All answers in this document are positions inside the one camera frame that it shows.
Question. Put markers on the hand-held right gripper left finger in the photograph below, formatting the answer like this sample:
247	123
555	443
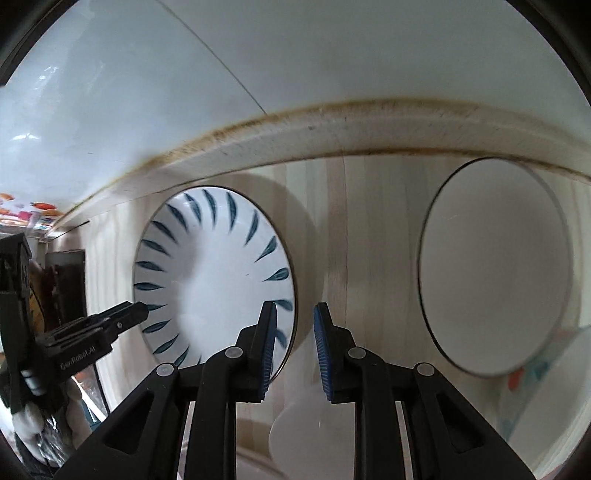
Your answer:
269	355

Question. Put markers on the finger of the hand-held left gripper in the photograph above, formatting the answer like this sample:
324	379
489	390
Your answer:
131	314

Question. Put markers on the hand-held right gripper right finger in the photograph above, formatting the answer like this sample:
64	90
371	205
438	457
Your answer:
322	355

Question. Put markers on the white plate with blue leaves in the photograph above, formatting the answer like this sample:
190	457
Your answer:
217	286

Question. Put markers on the person's left hand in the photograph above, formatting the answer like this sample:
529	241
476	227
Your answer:
76	410

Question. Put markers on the dark brown board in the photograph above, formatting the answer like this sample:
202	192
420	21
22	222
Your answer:
64	290

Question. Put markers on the plain white bowl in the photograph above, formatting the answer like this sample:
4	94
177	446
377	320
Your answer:
300	429

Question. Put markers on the colourful printed packaging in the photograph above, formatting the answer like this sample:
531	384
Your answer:
25	214

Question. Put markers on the white plate with dark rim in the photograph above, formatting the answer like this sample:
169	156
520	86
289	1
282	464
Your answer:
494	267

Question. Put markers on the white bowl with colourful print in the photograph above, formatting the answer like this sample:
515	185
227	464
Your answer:
549	406

